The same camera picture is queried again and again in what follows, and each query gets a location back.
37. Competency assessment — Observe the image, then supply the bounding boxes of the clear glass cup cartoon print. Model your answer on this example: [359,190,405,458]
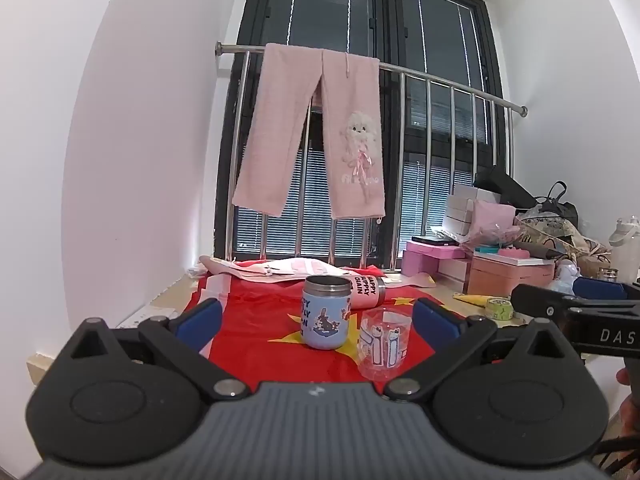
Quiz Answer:
[357,308,412,382]

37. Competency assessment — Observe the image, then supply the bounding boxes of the white paper sheet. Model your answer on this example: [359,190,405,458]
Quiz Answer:
[116,302,182,330]

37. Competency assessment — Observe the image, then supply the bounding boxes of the black handbag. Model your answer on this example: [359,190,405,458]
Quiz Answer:
[535,181,579,228]

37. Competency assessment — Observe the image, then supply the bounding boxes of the steel window railing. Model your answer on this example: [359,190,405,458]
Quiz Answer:
[215,42,529,272]

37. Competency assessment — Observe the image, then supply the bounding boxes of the blue cartoon steel cup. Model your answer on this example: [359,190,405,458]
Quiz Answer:
[301,274,353,350]

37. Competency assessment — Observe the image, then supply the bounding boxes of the white pink garment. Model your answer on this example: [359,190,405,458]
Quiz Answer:
[188,254,347,282]

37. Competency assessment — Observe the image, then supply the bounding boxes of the white flat box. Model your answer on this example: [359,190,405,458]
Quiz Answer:
[436,258,474,281]

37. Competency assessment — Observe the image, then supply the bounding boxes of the red flag cloth yellow stars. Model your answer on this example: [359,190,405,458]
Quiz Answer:
[197,260,501,396]

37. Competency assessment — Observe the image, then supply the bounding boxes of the salmon pink box white lid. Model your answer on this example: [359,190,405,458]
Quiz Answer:
[468,251,556,296]

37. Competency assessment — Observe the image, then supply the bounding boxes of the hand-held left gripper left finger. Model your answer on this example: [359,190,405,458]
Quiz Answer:
[71,298,252,404]

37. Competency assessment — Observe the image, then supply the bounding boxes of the white water bottle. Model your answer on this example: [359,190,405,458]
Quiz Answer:
[607,217,640,282]

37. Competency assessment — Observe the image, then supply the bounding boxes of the person's right hand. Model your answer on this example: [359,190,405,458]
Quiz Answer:
[616,366,640,441]

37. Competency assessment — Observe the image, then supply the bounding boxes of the white pink tumbler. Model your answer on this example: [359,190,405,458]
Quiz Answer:
[344,275,386,309]

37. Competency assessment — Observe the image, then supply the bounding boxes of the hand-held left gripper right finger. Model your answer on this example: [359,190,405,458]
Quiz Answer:
[382,297,572,403]

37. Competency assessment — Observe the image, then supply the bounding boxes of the pink plastic wrapped bundle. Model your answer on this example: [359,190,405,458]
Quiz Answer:
[460,199,523,253]

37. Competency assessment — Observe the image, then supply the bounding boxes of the stack of white boxes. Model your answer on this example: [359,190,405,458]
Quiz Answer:
[442,184,516,239]

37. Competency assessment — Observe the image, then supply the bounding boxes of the green tape roll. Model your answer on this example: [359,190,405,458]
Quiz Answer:
[486,297,515,321]

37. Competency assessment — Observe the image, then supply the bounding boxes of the beige printed tote bag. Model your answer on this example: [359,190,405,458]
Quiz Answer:
[515,215,613,264]

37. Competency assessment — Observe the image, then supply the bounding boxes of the pink fleece pants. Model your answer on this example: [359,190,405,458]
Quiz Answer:
[232,42,386,221]

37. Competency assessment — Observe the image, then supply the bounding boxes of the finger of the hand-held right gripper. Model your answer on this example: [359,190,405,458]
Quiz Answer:
[512,283,574,319]
[572,276,640,304]

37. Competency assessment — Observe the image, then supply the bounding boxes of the flat black box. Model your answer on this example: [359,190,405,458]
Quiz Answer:
[411,234,459,247]

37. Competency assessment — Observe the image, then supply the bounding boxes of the black framed window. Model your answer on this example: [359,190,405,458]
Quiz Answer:
[214,0,516,272]

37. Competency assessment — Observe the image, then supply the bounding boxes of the light pink box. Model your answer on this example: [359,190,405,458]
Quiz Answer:
[401,240,468,278]

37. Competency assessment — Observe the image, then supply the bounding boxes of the black angular board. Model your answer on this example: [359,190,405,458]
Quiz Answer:
[473,164,540,207]

